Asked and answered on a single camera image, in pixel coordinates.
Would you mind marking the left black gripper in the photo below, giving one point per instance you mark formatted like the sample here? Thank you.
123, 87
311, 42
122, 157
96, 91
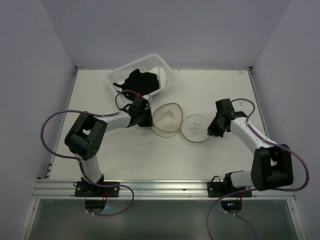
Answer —
145, 119

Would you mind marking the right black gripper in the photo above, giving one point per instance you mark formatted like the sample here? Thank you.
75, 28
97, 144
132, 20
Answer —
215, 127

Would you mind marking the round white mesh laundry bag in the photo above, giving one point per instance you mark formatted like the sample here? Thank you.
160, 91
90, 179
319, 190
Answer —
169, 121

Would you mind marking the black bra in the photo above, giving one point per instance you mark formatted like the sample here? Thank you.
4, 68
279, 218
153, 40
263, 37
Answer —
142, 83

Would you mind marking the white bra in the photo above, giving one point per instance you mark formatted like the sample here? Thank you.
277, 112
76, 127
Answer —
160, 72

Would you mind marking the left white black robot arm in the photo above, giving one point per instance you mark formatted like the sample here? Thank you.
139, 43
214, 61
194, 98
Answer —
85, 137

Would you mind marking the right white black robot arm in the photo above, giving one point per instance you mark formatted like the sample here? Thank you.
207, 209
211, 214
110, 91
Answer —
271, 165

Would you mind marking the white plastic perforated basket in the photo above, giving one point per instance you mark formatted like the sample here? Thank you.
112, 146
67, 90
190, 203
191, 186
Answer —
144, 64

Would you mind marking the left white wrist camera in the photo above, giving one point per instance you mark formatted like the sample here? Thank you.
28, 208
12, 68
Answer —
147, 97

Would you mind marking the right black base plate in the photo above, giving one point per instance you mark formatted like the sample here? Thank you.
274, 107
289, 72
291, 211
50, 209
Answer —
218, 187

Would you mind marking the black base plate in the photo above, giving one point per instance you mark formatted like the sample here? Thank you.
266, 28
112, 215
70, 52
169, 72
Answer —
218, 187
84, 189

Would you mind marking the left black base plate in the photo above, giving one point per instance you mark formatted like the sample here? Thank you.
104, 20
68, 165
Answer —
84, 189

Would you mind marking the aluminium mounting rail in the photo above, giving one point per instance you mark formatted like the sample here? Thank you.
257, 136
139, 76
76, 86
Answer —
141, 190

